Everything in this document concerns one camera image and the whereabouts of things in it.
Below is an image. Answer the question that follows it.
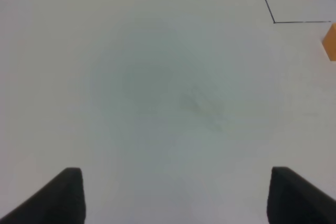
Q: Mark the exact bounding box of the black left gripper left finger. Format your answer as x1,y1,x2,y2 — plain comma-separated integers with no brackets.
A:
1,167,86,223

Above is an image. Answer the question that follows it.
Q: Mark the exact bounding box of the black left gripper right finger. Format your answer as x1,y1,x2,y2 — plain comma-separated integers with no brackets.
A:
267,167,335,224

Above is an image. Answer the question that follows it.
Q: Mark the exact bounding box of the orange cube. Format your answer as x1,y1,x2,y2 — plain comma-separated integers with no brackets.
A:
322,23,336,61

